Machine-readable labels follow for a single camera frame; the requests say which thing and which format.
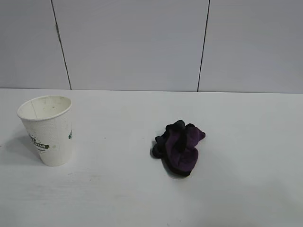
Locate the purple and black cloth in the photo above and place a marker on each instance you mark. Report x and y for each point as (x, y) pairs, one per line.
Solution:
(184, 156)

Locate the white paper coffee cup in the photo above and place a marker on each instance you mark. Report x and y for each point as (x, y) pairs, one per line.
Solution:
(52, 139)

